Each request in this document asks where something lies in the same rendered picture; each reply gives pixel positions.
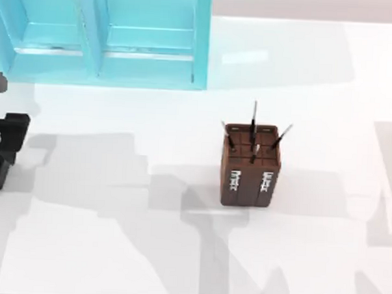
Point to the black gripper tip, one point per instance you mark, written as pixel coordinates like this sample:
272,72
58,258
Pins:
16,132

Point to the light blue rack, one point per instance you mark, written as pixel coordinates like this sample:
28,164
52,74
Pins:
148,37

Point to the brown pen holder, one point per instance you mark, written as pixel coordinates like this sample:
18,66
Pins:
249,185

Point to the tall black pen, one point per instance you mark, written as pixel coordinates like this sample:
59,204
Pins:
253,126

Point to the short black pen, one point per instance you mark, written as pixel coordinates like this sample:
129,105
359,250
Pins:
254,156

